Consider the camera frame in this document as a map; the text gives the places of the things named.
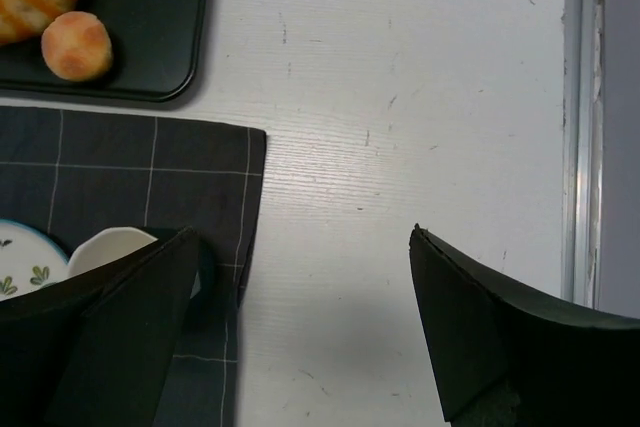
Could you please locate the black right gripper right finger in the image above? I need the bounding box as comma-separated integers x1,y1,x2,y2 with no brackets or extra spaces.
410,227,639,426

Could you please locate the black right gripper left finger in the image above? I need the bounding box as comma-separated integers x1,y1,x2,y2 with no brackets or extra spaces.
1,228,200,426

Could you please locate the small round bread bun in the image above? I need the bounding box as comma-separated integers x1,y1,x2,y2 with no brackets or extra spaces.
41,11,113,82

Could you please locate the white and green mug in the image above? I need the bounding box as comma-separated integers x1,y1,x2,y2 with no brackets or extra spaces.
68,227,216,307

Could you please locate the white watermelon pattern plate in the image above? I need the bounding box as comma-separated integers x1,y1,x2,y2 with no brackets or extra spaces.
0,219,69,301

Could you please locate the dark grey checked placemat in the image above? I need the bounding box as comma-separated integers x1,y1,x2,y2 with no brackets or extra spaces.
1,107,267,426

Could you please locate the black baking tray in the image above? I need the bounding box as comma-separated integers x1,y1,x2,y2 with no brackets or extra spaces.
1,0,208,102

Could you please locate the aluminium table edge rail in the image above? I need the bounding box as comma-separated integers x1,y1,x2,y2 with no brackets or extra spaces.
561,0,604,308

